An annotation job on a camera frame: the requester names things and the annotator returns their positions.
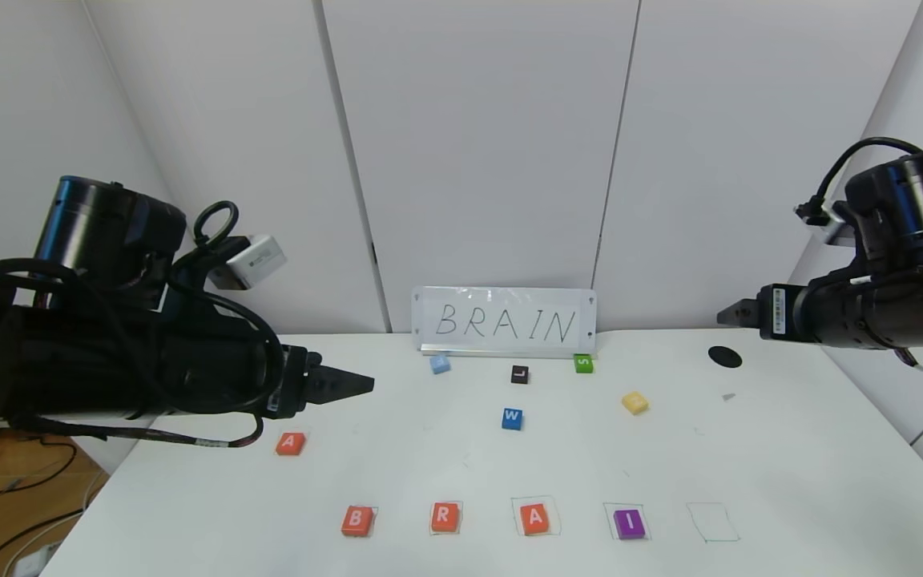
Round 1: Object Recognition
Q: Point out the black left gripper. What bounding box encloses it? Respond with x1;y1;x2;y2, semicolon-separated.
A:
265;344;375;420

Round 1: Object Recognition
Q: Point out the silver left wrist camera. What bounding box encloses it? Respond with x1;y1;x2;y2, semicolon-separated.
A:
209;235;287;291

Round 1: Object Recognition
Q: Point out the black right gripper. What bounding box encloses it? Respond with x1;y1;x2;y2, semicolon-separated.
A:
716;283;845;346

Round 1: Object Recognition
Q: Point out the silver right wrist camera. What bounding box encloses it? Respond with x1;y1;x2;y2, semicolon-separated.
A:
794;200;859;245

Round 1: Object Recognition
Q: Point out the black straight floor cable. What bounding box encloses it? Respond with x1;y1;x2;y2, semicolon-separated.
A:
0;511;87;577

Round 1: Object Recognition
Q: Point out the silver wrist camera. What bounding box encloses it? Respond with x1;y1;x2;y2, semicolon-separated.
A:
794;200;859;245
209;235;287;291

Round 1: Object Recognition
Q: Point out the white BRAIN sign board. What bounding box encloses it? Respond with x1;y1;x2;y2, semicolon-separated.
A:
412;287;597;358

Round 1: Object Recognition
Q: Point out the thin black left wrist cable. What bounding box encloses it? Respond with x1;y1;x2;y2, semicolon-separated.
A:
9;200;266;450

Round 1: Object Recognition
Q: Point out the black looped floor cable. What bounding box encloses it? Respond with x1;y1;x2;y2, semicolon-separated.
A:
0;425;79;498

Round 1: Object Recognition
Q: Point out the white power strip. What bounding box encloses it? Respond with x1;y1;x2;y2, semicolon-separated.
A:
13;543;62;577

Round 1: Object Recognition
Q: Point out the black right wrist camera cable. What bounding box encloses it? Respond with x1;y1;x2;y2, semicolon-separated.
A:
810;138;923;209

